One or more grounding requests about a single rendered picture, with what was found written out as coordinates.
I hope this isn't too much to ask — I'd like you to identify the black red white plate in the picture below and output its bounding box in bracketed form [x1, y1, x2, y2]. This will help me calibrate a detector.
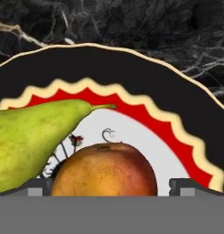
[0, 42, 224, 197]

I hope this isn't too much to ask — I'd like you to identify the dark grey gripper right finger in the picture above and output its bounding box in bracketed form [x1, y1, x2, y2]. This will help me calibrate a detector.
[168, 177, 224, 197]

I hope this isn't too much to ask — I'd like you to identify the green pear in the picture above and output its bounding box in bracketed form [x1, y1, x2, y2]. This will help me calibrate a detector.
[0, 99, 117, 196]

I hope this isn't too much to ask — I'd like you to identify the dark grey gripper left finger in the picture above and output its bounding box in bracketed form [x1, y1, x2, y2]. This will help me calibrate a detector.
[0, 177, 53, 197]

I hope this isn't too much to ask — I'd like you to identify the orange red apple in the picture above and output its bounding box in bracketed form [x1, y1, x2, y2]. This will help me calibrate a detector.
[50, 142, 158, 197]

